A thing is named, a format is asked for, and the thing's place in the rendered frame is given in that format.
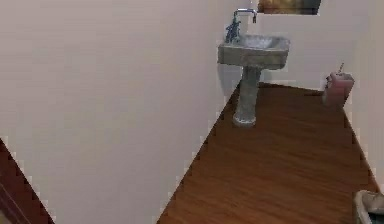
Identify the pink toilet brush holder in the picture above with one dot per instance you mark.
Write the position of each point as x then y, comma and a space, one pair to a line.
337, 87

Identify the grey pedestal sink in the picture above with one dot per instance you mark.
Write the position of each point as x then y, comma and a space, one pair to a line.
253, 53

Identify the silver sink faucet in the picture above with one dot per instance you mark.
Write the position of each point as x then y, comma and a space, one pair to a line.
245, 12

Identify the dark brown room door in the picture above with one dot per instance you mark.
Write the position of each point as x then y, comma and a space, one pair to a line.
16, 196

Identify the grey bin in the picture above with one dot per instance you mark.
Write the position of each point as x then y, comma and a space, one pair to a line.
369, 206

